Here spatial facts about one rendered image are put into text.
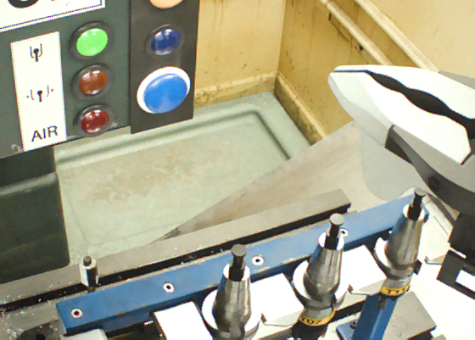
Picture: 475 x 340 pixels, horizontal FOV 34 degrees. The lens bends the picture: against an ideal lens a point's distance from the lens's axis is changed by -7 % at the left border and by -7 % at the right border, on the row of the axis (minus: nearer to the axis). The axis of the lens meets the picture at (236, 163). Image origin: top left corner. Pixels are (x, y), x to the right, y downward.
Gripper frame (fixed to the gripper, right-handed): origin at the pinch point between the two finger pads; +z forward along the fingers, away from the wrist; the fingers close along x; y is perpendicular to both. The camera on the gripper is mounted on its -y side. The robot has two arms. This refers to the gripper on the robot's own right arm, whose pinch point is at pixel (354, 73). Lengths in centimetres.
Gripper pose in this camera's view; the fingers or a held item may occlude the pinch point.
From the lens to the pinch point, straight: 42.4
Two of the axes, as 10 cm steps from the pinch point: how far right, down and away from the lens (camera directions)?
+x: 5.8, -5.3, 6.2
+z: -8.1, -4.5, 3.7
